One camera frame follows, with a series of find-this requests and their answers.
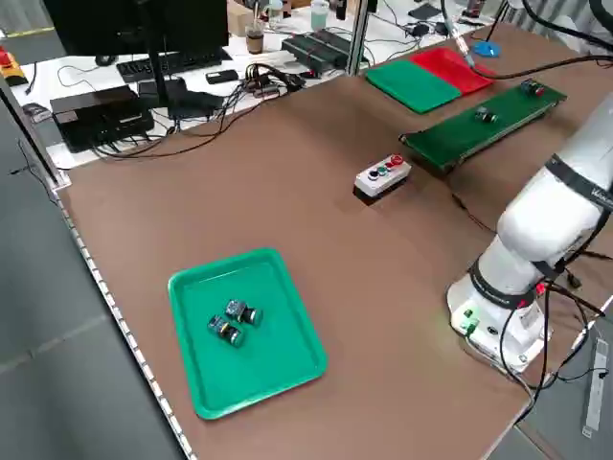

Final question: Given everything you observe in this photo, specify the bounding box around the grey push button control box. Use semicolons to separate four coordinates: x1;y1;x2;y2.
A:
352;153;412;206

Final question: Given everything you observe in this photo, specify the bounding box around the green belt conveyor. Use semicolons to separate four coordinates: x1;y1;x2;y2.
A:
398;79;569;174

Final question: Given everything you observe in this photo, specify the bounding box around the cardboard box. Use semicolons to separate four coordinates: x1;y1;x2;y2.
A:
226;0;255;37

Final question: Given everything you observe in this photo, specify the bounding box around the black computer box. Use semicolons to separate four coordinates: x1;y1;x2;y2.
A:
50;84;155;153

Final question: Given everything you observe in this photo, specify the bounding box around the yellow emergency stop box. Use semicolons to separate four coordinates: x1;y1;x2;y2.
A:
0;45;26;87

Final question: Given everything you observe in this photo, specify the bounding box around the wide green plastic tray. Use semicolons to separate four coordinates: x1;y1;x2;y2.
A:
167;247;329;422

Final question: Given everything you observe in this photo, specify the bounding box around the narrow green plastic tray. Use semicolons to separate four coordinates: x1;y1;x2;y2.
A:
365;59;464;115

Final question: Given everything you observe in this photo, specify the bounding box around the black finned power supply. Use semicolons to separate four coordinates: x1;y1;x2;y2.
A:
281;27;358;76

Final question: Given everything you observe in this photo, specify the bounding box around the brown paper cup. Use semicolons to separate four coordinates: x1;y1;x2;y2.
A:
244;21;266;55

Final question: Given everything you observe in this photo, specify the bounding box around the black keyboard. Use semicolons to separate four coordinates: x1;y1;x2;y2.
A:
116;46;235;83

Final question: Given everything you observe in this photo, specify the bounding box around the white table edge strip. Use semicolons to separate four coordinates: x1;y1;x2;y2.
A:
56;186;197;460

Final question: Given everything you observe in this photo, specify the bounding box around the green tinted jar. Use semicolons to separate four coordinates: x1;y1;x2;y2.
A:
309;0;330;31

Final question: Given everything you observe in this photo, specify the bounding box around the red plastic tray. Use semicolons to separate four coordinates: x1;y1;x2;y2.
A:
409;46;499;97

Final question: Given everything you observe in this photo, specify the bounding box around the blue desk lamp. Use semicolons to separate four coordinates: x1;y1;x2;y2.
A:
471;0;511;58

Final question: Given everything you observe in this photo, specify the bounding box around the black computer monitor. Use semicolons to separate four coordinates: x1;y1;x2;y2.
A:
41;0;231;121

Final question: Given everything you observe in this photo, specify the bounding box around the small black device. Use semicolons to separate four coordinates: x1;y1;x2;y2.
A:
22;102;53;125

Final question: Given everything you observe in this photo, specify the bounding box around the white power strip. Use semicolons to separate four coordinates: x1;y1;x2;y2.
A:
581;336;608;438

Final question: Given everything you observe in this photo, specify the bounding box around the black cable hub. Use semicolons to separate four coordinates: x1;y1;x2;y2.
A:
244;62;307;100

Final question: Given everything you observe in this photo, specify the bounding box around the red black conveyor wire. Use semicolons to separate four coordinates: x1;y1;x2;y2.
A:
449;189;499;236

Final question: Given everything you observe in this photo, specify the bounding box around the aluminium frame post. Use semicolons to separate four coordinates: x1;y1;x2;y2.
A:
345;0;379;77

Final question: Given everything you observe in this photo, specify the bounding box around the silver cable connector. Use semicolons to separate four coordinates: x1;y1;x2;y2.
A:
440;0;477;68

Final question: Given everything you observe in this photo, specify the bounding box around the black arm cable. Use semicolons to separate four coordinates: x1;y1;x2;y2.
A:
471;53;613;81

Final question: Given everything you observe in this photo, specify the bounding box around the aluminium frame beam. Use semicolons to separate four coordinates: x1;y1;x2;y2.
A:
0;76;72;191

